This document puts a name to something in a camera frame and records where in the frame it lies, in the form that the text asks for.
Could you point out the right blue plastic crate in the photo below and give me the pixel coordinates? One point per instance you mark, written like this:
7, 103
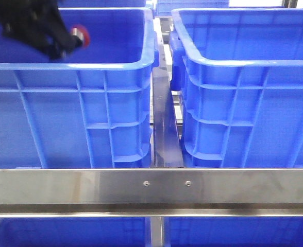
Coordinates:
240, 75

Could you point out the stainless steel rack frame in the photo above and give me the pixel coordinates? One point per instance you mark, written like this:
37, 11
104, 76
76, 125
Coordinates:
166, 189

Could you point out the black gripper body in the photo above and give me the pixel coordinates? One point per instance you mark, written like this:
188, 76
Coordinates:
35, 23

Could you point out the red mushroom push button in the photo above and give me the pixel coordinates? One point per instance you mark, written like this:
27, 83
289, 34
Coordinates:
81, 34

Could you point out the lower right blue crate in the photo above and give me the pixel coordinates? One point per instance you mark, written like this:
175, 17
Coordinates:
235, 231

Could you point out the blue plastic crate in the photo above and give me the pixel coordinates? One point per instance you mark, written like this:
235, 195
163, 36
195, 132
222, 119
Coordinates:
89, 110
240, 75

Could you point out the rear left blue crate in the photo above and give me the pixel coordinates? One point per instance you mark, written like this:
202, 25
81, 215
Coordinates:
106, 4

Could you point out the lower left blue crate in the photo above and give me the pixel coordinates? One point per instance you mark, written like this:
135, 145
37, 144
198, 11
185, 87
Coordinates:
74, 232

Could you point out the left blue plastic crate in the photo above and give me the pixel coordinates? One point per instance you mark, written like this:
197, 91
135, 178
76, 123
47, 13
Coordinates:
89, 110

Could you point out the rear right blue crate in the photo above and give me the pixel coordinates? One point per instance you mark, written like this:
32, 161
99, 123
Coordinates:
164, 8

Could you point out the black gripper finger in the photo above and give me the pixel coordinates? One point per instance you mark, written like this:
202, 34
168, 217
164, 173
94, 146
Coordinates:
66, 38

